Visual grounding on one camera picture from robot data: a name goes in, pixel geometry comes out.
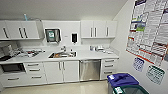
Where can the stainless steel dishwasher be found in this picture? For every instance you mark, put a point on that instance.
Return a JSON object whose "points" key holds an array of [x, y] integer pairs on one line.
{"points": [[90, 70]]}

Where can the black soap dispenser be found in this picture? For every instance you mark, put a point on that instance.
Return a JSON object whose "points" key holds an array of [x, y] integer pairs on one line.
{"points": [[74, 37]]}

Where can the pile of white dishes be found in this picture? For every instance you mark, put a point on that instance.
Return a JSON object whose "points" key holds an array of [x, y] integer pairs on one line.
{"points": [[99, 49]]}

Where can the chrome faucet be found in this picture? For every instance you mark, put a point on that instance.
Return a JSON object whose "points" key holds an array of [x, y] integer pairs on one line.
{"points": [[64, 49]]}

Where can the stainless steel sink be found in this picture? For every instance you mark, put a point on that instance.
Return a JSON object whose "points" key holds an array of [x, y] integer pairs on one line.
{"points": [[61, 55]]}

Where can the white printed cloth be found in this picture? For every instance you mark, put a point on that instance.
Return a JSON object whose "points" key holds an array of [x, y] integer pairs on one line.
{"points": [[109, 51]]}

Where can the white narrow drawer unit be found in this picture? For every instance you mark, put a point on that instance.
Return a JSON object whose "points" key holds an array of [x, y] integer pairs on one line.
{"points": [[110, 69]]}

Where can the grey paper towel dispenser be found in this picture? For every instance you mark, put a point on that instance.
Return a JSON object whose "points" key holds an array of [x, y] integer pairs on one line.
{"points": [[51, 35]]}

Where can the grey trash bins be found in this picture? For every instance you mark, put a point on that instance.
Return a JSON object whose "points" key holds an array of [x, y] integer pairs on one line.
{"points": [[123, 80]]}

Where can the dark green bin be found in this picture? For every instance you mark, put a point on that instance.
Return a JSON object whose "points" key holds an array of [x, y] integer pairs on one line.
{"points": [[131, 90]]}

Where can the light blue bottle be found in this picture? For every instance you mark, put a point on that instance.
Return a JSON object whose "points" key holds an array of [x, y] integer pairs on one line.
{"points": [[25, 17]]}

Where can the black built-in microwave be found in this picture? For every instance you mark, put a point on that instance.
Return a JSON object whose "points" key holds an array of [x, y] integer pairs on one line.
{"points": [[11, 68]]}

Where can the countertop coffee machine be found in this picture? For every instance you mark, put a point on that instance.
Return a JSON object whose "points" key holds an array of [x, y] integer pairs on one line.
{"points": [[6, 50]]}

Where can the white wide wall cabinet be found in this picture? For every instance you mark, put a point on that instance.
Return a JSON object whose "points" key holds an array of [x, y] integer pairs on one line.
{"points": [[30, 30]]}

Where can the large printed wall poster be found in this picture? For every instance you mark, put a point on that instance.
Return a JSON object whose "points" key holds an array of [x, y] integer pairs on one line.
{"points": [[150, 30]]}

